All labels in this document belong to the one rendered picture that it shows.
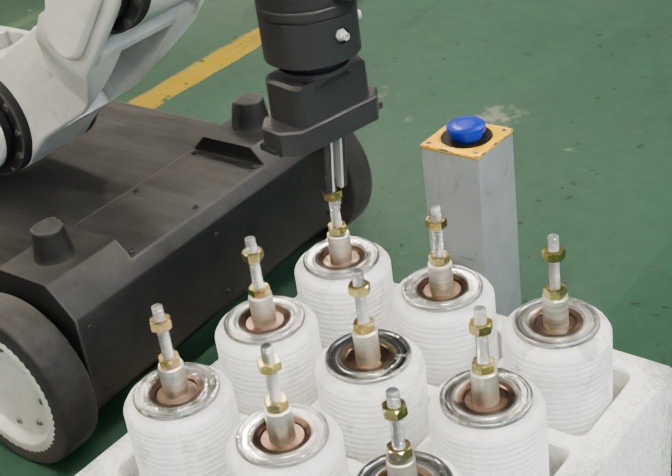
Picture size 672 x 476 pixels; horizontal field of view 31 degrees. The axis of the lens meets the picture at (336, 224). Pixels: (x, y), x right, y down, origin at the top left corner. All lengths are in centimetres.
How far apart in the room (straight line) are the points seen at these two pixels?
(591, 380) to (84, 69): 63
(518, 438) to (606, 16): 153
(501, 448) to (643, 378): 21
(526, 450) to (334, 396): 17
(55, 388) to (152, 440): 29
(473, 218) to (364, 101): 21
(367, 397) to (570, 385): 17
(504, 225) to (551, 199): 48
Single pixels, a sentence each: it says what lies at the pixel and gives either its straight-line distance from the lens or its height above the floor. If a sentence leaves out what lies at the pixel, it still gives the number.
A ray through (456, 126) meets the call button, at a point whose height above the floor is 33.
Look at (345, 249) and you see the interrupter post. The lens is 117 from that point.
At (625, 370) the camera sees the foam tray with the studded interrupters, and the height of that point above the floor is 18.
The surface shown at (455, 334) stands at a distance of 110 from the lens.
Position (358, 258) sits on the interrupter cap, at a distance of 118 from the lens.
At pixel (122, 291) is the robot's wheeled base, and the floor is 17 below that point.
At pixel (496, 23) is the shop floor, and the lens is 240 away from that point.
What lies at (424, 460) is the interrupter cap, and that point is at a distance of 94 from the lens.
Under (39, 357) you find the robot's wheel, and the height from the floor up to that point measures 17.
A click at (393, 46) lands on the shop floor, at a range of 233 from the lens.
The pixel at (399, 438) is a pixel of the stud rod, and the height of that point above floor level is 30.
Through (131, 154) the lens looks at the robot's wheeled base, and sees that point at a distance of 167.
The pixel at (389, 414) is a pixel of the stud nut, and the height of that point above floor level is 33.
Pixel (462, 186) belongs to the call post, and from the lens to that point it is 124.
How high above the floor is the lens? 87
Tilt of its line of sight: 30 degrees down
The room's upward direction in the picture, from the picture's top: 8 degrees counter-clockwise
